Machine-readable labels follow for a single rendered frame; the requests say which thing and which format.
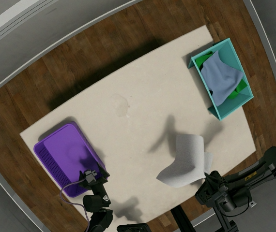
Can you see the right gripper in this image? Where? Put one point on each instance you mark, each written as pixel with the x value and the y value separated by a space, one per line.
pixel 213 186

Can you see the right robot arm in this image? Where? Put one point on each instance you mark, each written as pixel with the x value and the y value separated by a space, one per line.
pixel 239 183

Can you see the white textured towel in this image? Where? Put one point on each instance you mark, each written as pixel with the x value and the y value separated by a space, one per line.
pixel 190 164

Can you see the green towel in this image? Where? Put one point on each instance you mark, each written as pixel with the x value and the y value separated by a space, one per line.
pixel 199 62

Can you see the blue-grey towel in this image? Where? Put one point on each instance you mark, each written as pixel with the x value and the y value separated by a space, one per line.
pixel 220 78

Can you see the teal plastic tub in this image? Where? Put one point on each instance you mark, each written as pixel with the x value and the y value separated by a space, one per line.
pixel 228 56

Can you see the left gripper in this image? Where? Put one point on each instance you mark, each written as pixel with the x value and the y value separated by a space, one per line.
pixel 96 185

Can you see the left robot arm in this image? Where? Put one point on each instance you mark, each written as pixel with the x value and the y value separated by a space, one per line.
pixel 102 217

